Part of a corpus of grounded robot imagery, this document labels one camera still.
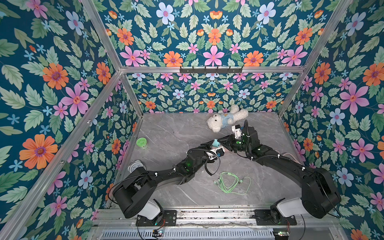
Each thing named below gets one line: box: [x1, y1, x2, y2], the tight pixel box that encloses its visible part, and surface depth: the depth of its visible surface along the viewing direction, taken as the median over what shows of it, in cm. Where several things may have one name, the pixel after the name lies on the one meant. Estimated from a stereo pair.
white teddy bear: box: [206, 104, 249, 133], surface depth 107 cm
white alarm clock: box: [127, 160, 147, 174], surface depth 90 cm
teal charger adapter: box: [212, 138, 221, 148], surface depth 82 cm
